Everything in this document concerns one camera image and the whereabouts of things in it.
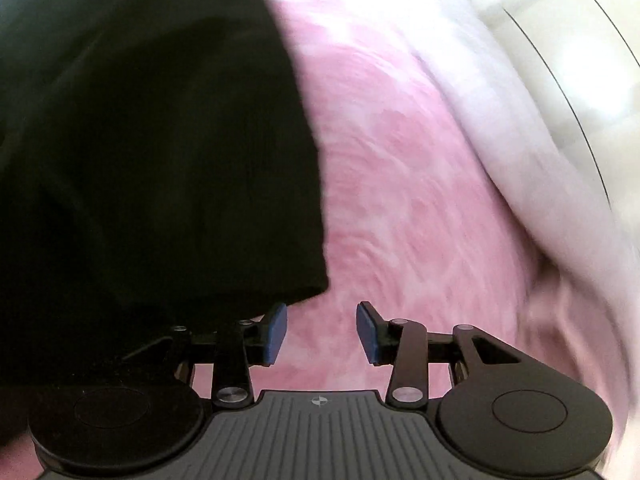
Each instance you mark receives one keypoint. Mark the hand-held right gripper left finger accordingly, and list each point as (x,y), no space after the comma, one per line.
(275,335)

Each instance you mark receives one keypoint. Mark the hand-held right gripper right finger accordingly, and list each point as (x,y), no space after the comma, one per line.
(367,335)

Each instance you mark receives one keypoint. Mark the black garment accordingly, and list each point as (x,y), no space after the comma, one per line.
(150,160)

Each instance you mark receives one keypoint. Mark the pink floral bed sheet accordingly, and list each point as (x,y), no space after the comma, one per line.
(400,185)

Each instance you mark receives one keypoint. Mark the striped lilac quilt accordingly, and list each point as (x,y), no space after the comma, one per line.
(500,135)

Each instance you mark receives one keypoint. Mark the white wardrobe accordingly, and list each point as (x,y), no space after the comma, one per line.
(575,85)

